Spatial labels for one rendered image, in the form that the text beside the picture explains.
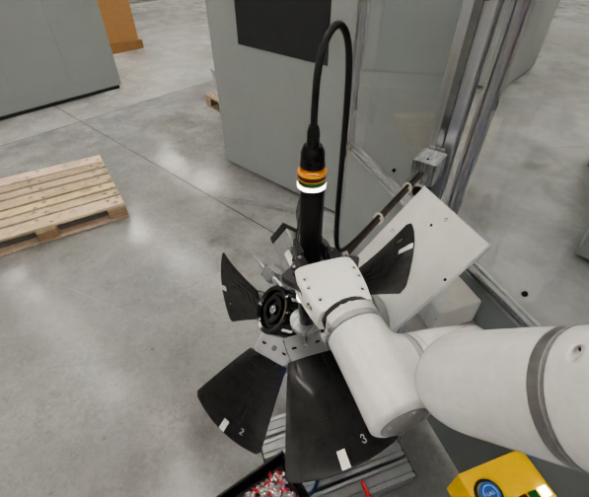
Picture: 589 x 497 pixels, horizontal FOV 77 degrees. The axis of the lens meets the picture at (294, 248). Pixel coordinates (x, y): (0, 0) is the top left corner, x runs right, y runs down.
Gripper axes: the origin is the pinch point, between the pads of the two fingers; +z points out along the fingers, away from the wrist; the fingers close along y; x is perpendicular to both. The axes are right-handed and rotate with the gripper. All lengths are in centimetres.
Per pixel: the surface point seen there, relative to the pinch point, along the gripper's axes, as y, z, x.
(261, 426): -13, -6, -51
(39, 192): -139, 280, -137
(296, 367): -4.0, -5.0, -29.1
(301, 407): -5.7, -13.1, -30.2
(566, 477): 70, -36, -80
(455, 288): 61, 18, -51
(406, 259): 17.2, -4.8, -3.5
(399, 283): 13.3, -9.0, -4.2
